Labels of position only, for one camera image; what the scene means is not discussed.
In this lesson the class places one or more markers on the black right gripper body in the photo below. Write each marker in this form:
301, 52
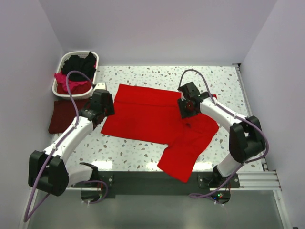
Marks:
182, 110

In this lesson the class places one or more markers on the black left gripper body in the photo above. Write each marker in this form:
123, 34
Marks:
105, 105

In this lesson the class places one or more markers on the bright red t-shirt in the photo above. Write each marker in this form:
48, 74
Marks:
153, 115

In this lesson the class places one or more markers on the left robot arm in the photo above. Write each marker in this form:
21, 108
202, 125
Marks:
47, 169

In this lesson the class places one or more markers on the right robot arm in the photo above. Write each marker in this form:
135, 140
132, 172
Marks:
245, 134

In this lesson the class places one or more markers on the dark red t-shirt in basket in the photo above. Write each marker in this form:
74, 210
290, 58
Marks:
74, 88

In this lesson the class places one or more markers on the folded dark maroon t-shirt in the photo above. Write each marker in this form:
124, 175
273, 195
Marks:
63, 115

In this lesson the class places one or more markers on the white perforated laundry basket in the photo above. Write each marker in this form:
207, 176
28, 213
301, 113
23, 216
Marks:
93, 81

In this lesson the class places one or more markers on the black t-shirt in basket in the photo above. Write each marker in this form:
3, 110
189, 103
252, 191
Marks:
86, 65

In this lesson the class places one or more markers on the pink t-shirt in basket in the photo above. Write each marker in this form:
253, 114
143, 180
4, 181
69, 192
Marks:
73, 78

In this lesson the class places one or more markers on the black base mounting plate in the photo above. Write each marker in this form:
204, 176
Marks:
154, 183

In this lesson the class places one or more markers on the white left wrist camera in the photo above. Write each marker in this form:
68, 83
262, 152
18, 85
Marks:
100, 86

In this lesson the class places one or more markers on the aluminium frame rail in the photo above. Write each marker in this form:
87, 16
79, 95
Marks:
257, 204

